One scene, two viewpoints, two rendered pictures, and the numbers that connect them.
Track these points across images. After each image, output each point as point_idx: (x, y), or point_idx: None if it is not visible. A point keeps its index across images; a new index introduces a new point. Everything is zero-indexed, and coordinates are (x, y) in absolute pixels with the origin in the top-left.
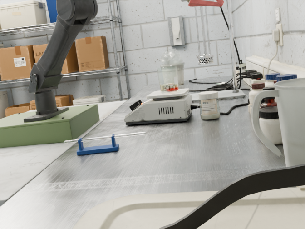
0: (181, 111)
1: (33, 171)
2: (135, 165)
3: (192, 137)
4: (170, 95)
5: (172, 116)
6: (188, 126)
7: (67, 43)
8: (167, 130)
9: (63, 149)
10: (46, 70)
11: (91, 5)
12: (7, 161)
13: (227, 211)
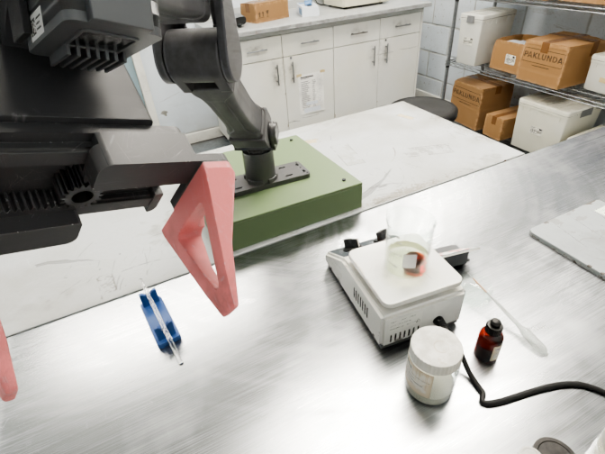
0: (375, 328)
1: (74, 304)
2: (66, 430)
3: (249, 432)
4: (371, 287)
5: (365, 320)
6: (342, 374)
7: (221, 110)
8: (302, 351)
9: (176, 272)
10: (227, 131)
11: (210, 61)
12: (127, 249)
13: None
